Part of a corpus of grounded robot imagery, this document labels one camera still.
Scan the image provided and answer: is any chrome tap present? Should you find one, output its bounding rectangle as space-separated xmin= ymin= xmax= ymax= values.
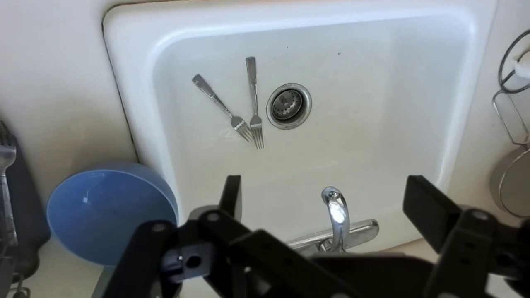
xmin=286 ymin=186 xmax=380 ymax=254

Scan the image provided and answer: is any black cable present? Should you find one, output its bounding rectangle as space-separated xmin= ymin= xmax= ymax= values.
xmin=498 ymin=29 xmax=530 ymax=94

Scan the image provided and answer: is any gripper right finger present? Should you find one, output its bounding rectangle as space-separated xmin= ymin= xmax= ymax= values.
xmin=402 ymin=175 xmax=530 ymax=298

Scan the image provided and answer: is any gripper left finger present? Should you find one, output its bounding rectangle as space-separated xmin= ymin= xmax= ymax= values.
xmin=101 ymin=175 xmax=352 ymax=298

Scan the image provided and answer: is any white sink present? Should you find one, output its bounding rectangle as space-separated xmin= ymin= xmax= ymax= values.
xmin=102 ymin=0 xmax=500 ymax=254

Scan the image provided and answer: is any silver fork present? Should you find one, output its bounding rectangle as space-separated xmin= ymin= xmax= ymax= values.
xmin=192 ymin=74 xmax=253 ymax=143
xmin=246 ymin=57 xmax=265 ymax=150
xmin=0 ymin=123 xmax=19 ymax=247

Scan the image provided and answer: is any blue bowl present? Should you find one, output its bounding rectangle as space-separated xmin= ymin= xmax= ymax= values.
xmin=46 ymin=162 xmax=179 ymax=266

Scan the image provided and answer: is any black plate rack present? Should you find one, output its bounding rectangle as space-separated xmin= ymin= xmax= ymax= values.
xmin=0 ymin=120 xmax=51 ymax=298

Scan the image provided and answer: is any metal wire holder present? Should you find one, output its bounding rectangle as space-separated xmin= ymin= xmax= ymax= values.
xmin=492 ymin=89 xmax=530 ymax=146

